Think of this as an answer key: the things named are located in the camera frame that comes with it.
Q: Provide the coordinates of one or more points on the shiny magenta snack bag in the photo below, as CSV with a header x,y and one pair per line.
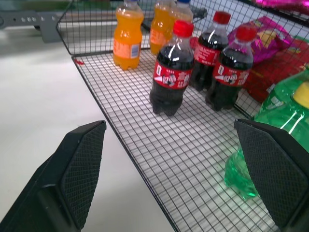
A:
x,y
285,5

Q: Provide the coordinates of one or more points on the magenta chip bag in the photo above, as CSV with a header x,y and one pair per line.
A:
x,y
263,41

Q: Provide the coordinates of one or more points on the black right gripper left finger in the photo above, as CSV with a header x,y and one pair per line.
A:
x,y
60,183

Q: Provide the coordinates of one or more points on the green soda bottle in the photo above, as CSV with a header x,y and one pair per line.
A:
x,y
277,108

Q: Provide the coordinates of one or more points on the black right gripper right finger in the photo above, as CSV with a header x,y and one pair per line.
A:
x,y
272,174

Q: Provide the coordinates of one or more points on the red snack bag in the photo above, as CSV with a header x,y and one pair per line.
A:
x,y
280,70

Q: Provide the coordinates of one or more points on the red cap cola bottle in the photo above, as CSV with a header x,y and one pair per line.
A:
x,y
229,72
208,50
172,72

